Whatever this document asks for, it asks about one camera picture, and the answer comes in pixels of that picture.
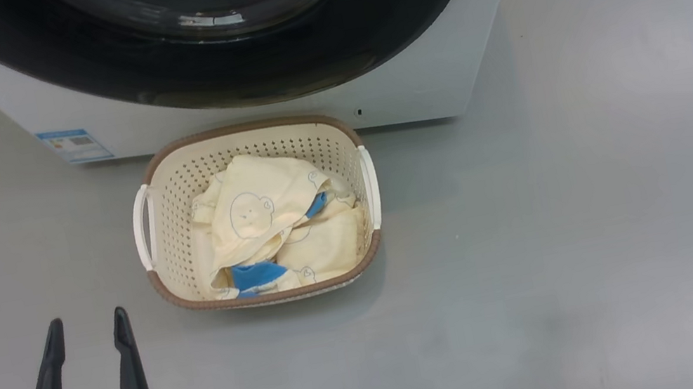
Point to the cream bear-print garment blue cuffs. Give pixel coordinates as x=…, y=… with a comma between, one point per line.
x=261, y=195

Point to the black round glass washer door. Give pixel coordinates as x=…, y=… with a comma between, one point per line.
x=362, y=42

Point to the cream perforated basket brown rim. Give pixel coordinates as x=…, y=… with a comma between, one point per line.
x=173, y=182

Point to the white front-load washing machine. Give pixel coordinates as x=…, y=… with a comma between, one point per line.
x=405, y=84

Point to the blue energy label sticker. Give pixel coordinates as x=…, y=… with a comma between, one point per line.
x=74, y=145

